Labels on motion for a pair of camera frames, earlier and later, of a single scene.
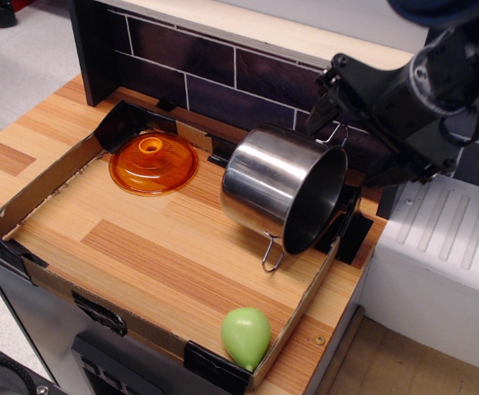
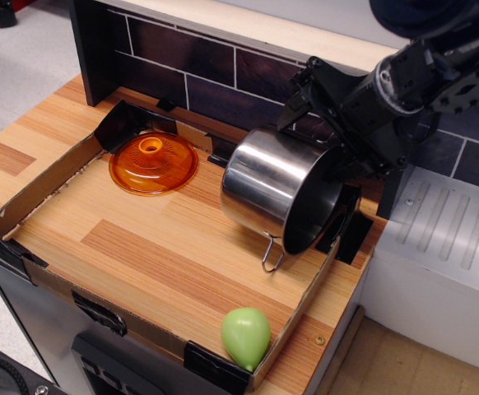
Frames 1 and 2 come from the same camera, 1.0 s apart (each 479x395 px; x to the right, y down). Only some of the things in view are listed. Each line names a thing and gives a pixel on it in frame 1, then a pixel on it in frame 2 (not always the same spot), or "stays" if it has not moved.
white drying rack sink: [437, 272] stays
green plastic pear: [245, 332] stays
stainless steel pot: [285, 183] stays
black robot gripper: [425, 111] to [380, 114]
